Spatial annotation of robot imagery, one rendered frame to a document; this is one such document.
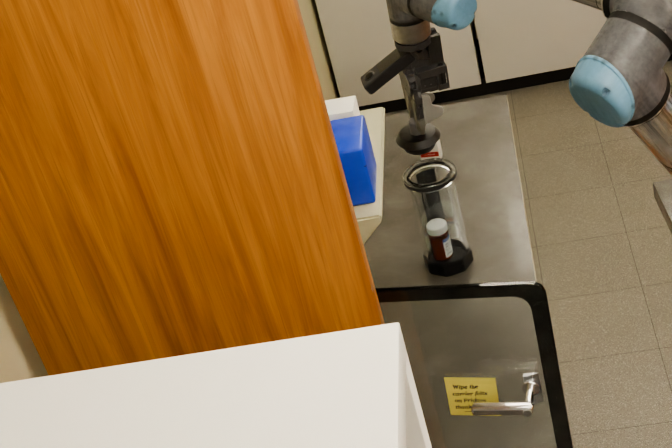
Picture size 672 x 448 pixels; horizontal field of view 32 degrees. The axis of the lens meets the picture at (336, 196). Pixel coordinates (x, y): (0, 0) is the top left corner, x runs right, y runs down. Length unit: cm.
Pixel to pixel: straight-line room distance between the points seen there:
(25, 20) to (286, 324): 54
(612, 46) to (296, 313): 66
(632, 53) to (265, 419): 136
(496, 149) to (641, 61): 99
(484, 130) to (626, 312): 106
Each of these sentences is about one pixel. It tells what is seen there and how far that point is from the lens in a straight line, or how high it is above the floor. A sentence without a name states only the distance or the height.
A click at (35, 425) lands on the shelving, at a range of 67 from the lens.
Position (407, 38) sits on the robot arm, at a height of 145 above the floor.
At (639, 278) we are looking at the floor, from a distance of 389.
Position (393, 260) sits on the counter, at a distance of 251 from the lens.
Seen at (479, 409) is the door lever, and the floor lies 121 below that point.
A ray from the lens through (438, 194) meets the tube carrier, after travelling 232.
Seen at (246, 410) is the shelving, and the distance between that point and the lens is 61.
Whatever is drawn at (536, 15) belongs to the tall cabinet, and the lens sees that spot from 489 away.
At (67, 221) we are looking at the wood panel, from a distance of 158.
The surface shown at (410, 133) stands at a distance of 238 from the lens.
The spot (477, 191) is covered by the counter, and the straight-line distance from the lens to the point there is 268.
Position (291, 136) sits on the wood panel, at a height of 170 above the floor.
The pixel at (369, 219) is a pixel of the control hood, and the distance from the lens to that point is 161.
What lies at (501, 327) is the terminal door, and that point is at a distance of 168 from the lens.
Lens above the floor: 237
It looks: 31 degrees down
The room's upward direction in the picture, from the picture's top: 16 degrees counter-clockwise
